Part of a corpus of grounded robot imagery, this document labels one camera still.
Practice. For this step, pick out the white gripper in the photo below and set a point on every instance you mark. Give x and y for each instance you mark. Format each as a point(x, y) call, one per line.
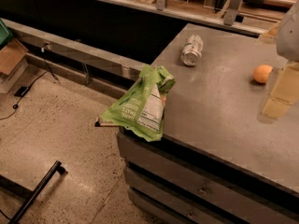
point(290, 34)

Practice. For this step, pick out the silver 7up soda can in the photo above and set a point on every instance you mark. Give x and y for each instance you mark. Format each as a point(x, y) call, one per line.
point(192, 50)

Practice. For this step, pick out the green rice chip bag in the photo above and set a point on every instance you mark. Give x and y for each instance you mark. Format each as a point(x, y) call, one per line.
point(141, 108)

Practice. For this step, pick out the orange fruit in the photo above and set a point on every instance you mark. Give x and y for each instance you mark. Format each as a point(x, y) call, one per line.
point(261, 73)

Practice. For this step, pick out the grey drawer cabinet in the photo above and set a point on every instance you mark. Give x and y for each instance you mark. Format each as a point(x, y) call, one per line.
point(220, 161)

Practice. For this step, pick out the black power adapter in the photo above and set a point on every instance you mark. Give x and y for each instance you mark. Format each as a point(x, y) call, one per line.
point(21, 91)

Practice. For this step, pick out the brown cardboard box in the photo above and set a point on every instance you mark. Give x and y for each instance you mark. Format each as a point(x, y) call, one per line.
point(10, 55)

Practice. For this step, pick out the green plastic bin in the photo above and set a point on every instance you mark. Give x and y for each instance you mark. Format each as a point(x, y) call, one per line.
point(5, 34)

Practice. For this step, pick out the black metal stand leg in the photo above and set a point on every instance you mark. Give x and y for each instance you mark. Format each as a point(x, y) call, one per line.
point(28, 195)

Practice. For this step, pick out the grey metal upright bracket right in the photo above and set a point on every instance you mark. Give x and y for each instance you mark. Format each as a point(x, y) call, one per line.
point(231, 12)

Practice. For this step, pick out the grey metal rail ledge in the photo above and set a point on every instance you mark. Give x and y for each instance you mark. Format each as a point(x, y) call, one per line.
point(79, 52)

